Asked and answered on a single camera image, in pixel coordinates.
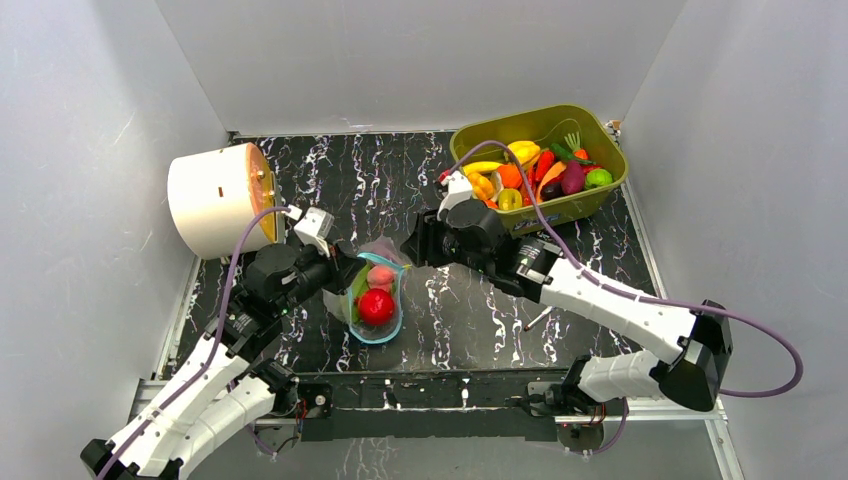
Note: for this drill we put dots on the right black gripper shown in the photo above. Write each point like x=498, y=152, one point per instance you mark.
x=427, y=237

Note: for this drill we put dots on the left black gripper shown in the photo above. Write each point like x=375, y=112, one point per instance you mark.
x=343, y=268

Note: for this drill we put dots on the green toy leaf vegetable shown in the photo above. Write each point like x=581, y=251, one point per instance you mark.
x=357, y=288

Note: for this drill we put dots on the pink toy peach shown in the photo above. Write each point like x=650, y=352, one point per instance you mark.
x=381, y=277

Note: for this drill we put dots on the clear zip top bag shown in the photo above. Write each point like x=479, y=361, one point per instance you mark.
x=381, y=251

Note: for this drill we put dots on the red toy apple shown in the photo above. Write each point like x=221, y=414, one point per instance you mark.
x=376, y=307

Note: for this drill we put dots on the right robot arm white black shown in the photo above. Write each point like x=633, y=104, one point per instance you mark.
x=684, y=351

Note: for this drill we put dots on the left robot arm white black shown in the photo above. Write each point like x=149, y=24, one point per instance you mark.
x=223, y=385

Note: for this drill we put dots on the yellow toy banana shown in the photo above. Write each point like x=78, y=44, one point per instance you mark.
x=480, y=167

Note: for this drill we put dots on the orange toy tangerine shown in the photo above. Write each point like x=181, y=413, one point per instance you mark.
x=509, y=176

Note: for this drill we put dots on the dark purple toy eggplant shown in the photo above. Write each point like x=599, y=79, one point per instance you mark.
x=551, y=191

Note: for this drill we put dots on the yellow toy bell pepper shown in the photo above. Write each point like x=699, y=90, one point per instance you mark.
x=525, y=151

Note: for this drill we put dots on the red white marker pen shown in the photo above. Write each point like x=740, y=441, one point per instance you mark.
x=535, y=321

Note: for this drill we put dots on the red toy chili pepper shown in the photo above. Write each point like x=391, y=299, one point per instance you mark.
x=544, y=163

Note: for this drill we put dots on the olive green plastic bin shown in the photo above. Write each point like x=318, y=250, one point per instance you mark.
x=547, y=127

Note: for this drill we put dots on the lime green toy fruit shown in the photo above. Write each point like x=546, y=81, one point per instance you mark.
x=597, y=178

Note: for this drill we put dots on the orange toy carrot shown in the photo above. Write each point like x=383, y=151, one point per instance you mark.
x=573, y=142

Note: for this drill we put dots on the white cylindrical appliance orange lid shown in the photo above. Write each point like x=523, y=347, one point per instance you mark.
x=212, y=196

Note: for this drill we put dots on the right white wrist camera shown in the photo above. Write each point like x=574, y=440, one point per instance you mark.
x=457, y=188

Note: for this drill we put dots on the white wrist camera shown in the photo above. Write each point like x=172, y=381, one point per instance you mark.
x=313, y=228
x=457, y=188

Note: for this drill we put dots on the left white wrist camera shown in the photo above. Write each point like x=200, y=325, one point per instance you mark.
x=313, y=228

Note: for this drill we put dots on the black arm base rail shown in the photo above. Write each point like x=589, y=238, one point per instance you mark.
x=447, y=404

